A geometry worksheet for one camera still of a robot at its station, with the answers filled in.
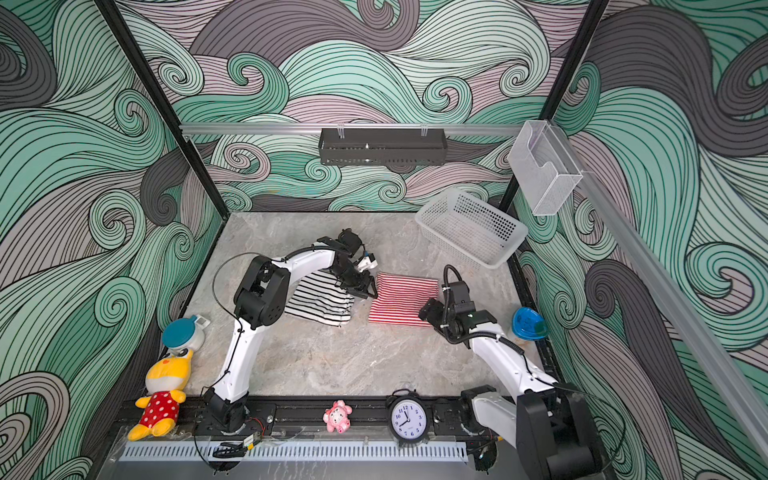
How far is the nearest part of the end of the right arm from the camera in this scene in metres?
0.61

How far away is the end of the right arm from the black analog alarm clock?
20 cm

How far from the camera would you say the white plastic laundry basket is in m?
1.09
